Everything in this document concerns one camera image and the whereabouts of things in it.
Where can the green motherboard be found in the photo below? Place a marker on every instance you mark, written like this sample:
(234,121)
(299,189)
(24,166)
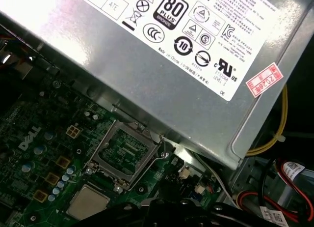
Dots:
(81,148)

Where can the grey power supply unit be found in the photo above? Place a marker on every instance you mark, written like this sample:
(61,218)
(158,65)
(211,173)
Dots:
(122,65)

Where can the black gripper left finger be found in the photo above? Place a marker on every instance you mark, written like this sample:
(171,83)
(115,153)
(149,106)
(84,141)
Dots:
(117,214)

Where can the red inspection sticker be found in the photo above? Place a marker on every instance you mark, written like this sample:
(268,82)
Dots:
(265,79)

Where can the metal socket cover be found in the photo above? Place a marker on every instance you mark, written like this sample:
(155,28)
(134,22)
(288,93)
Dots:
(102,148)

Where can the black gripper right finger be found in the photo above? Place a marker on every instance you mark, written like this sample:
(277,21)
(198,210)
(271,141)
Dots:
(233,217)

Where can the black PC case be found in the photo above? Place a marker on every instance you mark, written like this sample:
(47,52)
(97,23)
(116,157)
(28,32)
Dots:
(255,170)

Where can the yellow framed square inductor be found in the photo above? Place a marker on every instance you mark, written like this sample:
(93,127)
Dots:
(52,179)
(62,161)
(40,195)

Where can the beige four-pin power socket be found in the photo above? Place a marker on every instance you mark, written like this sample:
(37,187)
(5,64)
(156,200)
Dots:
(72,131)

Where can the silver square CPU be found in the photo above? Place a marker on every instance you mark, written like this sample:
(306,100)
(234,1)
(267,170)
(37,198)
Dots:
(88,202)

